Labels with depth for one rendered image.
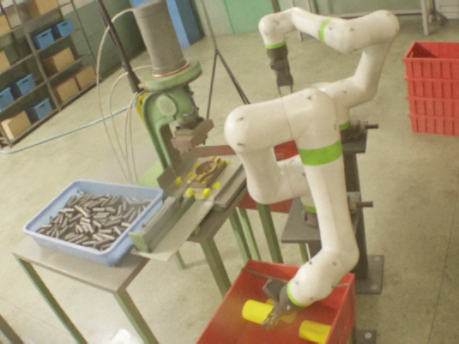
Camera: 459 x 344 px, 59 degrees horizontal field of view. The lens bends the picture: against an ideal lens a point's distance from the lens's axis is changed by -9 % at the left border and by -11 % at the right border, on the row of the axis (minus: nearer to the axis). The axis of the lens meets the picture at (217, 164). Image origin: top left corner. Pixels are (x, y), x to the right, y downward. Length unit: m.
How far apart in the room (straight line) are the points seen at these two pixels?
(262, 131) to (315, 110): 0.14
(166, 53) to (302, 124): 0.67
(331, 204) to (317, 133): 0.20
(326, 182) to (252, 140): 0.22
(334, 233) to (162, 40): 0.86
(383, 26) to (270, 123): 0.75
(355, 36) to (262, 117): 0.64
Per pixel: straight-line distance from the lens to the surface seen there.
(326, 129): 1.10
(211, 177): 1.79
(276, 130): 1.09
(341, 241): 1.25
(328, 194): 1.17
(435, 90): 3.63
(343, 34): 1.61
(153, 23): 1.57
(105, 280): 1.65
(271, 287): 1.34
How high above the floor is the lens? 1.94
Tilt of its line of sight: 29 degrees down
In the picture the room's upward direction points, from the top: 18 degrees counter-clockwise
